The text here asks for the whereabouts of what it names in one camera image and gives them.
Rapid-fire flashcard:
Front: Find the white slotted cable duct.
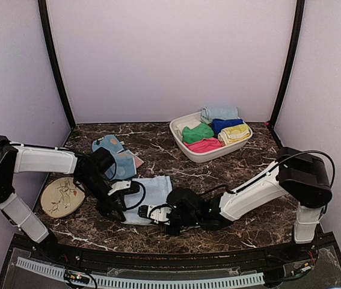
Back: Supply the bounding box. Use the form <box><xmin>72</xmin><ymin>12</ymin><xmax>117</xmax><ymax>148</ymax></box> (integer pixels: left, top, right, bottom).
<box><xmin>15</xmin><ymin>257</ymin><xmax>265</xmax><ymax>288</ymax></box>

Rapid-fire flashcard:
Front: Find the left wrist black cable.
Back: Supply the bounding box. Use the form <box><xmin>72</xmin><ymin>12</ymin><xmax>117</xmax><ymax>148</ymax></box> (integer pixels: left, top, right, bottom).
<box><xmin>118</xmin><ymin>182</ymin><xmax>147</xmax><ymax>211</ymax></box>

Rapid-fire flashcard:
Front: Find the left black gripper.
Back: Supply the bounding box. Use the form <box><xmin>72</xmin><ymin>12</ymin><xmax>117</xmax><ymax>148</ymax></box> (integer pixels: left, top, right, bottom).
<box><xmin>77</xmin><ymin>172</ymin><xmax>127</xmax><ymax>222</ymax></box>

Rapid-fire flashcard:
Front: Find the cream folded towel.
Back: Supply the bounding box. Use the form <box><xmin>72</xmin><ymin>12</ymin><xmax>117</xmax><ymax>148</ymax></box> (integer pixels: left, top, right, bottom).
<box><xmin>175</xmin><ymin>119</ymin><xmax>201</xmax><ymax>137</ymax></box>

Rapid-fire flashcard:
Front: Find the pink folded towel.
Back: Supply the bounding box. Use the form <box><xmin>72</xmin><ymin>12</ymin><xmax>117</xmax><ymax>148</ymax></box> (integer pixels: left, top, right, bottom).
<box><xmin>183</xmin><ymin>137</ymin><xmax>221</xmax><ymax>154</ymax></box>

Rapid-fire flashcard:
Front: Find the green folded towel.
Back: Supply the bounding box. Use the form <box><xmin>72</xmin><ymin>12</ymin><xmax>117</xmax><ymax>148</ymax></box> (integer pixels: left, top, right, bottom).
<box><xmin>182</xmin><ymin>123</ymin><xmax>215</xmax><ymax>144</ymax></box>

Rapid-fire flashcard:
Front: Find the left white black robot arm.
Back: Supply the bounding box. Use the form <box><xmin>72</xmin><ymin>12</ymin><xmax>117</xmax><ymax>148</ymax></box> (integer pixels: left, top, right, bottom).
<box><xmin>0</xmin><ymin>135</ymin><xmax>126</xmax><ymax>263</ymax></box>

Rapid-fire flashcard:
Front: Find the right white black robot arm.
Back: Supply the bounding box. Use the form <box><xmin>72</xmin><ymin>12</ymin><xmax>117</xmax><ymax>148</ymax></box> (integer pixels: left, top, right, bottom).
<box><xmin>164</xmin><ymin>147</ymin><xmax>335</xmax><ymax>261</ymax></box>

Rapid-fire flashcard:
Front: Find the blue patterned cartoon towel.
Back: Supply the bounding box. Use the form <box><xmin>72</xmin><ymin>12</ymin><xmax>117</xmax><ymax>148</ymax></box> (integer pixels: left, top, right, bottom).
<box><xmin>92</xmin><ymin>135</ymin><xmax>144</xmax><ymax>180</ymax></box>

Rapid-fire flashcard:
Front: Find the rolled light blue towel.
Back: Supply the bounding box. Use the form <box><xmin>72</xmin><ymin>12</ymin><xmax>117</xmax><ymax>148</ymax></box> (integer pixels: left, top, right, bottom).
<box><xmin>200</xmin><ymin>107</ymin><xmax>238</xmax><ymax>124</ymax></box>

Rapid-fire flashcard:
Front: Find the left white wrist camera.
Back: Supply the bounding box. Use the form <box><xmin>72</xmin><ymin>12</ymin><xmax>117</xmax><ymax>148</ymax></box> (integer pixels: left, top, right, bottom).
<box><xmin>108</xmin><ymin>181</ymin><xmax>140</xmax><ymax>196</ymax></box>

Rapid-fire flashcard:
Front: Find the large light blue towel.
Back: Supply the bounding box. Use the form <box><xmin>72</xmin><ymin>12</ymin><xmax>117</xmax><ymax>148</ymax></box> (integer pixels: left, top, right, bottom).
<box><xmin>123</xmin><ymin>176</ymin><xmax>173</xmax><ymax>225</ymax></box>

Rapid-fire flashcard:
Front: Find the black front rail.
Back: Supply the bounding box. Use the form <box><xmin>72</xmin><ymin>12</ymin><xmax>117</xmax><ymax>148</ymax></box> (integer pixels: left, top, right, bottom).
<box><xmin>31</xmin><ymin>227</ymin><xmax>338</xmax><ymax>270</ymax></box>

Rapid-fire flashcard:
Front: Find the white plastic basin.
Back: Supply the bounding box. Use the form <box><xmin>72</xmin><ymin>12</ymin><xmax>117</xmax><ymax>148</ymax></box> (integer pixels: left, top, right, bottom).
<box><xmin>169</xmin><ymin>111</ymin><xmax>253</xmax><ymax>163</ymax></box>

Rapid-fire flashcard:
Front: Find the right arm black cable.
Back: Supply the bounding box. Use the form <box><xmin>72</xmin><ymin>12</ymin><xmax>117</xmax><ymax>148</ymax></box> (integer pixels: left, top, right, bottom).
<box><xmin>278</xmin><ymin>150</ymin><xmax>337</xmax><ymax>193</ymax></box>

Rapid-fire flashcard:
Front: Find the yellow white rolled towel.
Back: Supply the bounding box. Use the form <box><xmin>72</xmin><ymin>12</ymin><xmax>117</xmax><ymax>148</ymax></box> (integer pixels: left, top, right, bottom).
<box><xmin>218</xmin><ymin>123</ymin><xmax>250</xmax><ymax>146</ymax></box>

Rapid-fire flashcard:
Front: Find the dark blue rolled towel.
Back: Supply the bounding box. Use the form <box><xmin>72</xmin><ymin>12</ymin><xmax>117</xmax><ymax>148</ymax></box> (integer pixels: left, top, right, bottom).
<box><xmin>211</xmin><ymin>119</ymin><xmax>244</xmax><ymax>135</ymax></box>

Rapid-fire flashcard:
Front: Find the right black frame post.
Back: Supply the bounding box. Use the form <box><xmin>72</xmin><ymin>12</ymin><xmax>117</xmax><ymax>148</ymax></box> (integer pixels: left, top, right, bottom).
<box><xmin>268</xmin><ymin>0</ymin><xmax>306</xmax><ymax>128</ymax></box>

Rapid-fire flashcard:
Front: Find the left black frame post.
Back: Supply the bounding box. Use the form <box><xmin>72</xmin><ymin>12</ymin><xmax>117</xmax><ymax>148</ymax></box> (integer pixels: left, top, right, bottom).
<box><xmin>37</xmin><ymin>0</ymin><xmax>76</xmax><ymax>129</ymax></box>

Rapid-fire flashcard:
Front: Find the black frame post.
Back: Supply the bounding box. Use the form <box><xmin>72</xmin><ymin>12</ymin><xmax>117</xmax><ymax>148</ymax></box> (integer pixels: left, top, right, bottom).
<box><xmin>37</xmin><ymin>0</ymin><xmax>76</xmax><ymax>129</ymax></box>
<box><xmin>268</xmin><ymin>0</ymin><xmax>306</xmax><ymax>128</ymax></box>

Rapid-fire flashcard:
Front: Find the round bird painted plate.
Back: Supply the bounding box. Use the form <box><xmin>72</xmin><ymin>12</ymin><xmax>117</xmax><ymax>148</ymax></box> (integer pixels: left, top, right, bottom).
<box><xmin>40</xmin><ymin>177</ymin><xmax>85</xmax><ymax>219</ymax></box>

